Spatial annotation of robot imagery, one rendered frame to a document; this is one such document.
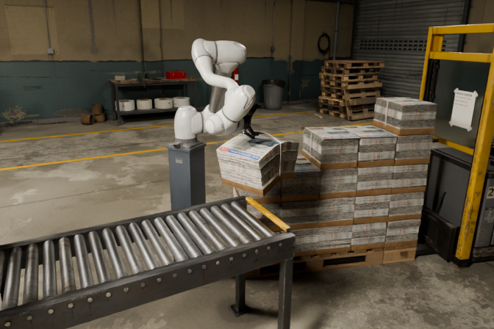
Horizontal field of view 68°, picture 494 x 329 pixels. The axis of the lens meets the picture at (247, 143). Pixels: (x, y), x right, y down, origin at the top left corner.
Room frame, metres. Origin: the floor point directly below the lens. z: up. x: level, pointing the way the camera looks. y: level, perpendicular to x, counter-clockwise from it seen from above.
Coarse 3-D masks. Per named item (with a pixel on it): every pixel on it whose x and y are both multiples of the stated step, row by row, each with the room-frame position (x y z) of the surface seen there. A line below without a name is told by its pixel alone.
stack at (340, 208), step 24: (312, 168) 2.52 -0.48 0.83; (360, 168) 2.54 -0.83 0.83; (384, 168) 2.58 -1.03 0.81; (240, 192) 2.39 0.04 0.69; (288, 192) 2.43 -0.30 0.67; (312, 192) 2.47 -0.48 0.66; (264, 216) 2.40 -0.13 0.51; (288, 216) 2.43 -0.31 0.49; (312, 216) 2.47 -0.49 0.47; (336, 216) 2.51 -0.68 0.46; (360, 216) 2.54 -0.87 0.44; (384, 216) 2.59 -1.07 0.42; (312, 240) 2.48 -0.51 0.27; (336, 240) 2.51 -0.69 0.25; (360, 240) 2.55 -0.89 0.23; (312, 264) 2.47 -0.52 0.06; (336, 264) 2.54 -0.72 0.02; (360, 264) 2.55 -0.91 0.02
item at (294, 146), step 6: (270, 138) 2.02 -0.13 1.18; (276, 138) 2.09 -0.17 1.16; (288, 144) 1.97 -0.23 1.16; (294, 144) 2.03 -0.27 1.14; (288, 150) 1.98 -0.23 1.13; (294, 150) 2.03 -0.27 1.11; (288, 156) 1.98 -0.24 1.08; (294, 156) 2.04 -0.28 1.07; (282, 162) 1.95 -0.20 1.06; (288, 162) 2.00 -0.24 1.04; (294, 162) 2.05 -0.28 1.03; (282, 168) 1.95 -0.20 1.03; (288, 168) 2.00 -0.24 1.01
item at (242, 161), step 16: (224, 144) 1.96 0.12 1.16; (240, 144) 1.94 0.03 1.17; (256, 144) 1.91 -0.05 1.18; (224, 160) 1.90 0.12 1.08; (240, 160) 1.82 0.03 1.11; (256, 160) 1.75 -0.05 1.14; (272, 160) 1.85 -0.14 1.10; (224, 176) 1.94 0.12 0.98; (240, 176) 1.87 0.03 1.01; (256, 176) 1.79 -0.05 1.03; (272, 176) 1.86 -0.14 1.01
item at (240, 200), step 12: (204, 204) 1.95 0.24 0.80; (216, 204) 1.95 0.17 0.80; (228, 204) 1.99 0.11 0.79; (240, 204) 2.02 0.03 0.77; (144, 216) 1.79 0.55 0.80; (156, 216) 1.80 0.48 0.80; (84, 228) 1.65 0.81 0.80; (96, 228) 1.65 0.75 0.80; (156, 228) 1.78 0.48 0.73; (24, 240) 1.53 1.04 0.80; (36, 240) 1.53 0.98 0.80; (72, 240) 1.59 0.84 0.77; (132, 240) 1.72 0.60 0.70; (24, 252) 1.49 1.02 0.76; (72, 252) 1.58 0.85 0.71; (24, 264) 1.49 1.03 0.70
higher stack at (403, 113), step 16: (384, 112) 2.81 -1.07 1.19; (400, 112) 2.62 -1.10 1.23; (416, 112) 2.62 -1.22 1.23; (432, 112) 2.65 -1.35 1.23; (400, 128) 2.60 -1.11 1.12; (416, 128) 2.62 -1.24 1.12; (400, 144) 2.59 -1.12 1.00; (416, 144) 2.62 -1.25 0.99; (400, 176) 2.61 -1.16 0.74; (416, 176) 2.63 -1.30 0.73; (416, 192) 2.63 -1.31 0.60; (400, 208) 2.61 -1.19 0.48; (416, 208) 2.64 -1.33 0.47; (400, 224) 2.61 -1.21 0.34; (416, 224) 2.64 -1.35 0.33; (384, 240) 2.61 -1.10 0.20; (400, 240) 2.61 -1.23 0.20; (384, 256) 2.59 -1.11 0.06; (400, 256) 2.62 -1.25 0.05
